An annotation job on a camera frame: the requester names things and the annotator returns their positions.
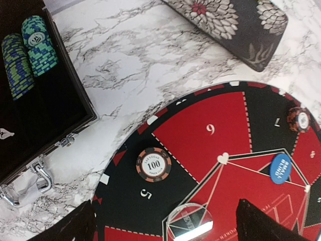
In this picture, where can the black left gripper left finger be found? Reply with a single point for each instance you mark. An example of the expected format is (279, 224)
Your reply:
(80, 224)

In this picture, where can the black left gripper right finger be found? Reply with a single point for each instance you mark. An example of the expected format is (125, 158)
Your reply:
(253, 224)

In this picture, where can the blue small blind button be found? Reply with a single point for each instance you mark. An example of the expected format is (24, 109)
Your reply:
(280, 168)

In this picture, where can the clear round dealer button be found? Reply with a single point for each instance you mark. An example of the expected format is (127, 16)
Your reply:
(189, 221)

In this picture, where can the red 100 chip seat five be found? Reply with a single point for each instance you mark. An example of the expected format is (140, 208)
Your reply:
(153, 164)

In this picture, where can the red 100 chip seat seven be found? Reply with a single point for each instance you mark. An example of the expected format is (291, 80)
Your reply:
(298, 119)

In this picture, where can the round red black poker mat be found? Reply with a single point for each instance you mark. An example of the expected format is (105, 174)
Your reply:
(221, 141)

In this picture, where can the black poker chip case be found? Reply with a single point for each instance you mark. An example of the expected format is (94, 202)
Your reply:
(50, 115)

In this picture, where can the black floral square plate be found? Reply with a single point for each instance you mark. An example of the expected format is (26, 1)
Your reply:
(250, 30)

